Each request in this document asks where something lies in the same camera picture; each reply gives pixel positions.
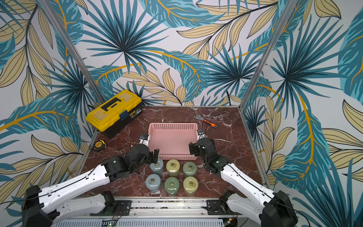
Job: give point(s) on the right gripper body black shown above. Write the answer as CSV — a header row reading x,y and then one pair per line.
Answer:
x,y
193,148

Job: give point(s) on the left aluminium corner post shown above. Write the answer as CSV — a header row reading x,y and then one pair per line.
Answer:
x,y
60,24

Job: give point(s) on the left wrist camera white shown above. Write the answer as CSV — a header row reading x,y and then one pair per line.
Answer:
x,y
144,139

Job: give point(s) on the yellow black tape measure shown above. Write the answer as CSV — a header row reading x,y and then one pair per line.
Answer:
x,y
99,146

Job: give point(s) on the right aluminium corner post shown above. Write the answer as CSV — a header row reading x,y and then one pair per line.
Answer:
x,y
288,10

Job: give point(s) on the blue-grey tea canister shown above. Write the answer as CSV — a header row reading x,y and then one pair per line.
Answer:
x,y
158,167
153,183

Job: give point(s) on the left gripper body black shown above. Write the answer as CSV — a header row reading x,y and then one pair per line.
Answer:
x,y
148,159

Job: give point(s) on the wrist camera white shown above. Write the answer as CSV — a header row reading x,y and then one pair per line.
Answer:
x,y
200,134
144,139

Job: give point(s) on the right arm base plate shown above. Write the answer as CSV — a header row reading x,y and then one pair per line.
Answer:
x,y
218,207

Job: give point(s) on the pink plastic basket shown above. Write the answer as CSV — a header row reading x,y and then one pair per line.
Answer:
x,y
172,140

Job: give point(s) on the green tea canister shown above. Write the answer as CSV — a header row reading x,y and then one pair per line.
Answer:
x,y
172,186
189,169

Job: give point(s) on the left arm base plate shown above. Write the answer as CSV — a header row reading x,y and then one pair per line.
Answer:
x,y
115,208

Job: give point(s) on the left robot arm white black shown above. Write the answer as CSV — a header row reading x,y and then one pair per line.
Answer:
x,y
43,207

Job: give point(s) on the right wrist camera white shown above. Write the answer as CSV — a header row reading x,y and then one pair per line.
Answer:
x,y
200,134

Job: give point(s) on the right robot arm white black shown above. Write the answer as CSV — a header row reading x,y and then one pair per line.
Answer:
x,y
262,205

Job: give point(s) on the aluminium front rail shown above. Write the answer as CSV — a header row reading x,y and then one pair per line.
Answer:
x,y
162,212

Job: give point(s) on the orange handled adjustable wrench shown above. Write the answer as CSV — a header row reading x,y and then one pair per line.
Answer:
x,y
198,117

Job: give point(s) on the olive tea canister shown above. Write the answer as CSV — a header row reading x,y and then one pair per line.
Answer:
x,y
173,167
190,185

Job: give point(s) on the yellow black toolbox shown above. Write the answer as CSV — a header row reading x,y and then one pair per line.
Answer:
x,y
115,114

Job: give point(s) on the aluminium corner post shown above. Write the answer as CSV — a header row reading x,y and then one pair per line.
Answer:
x,y
60,24
288,10

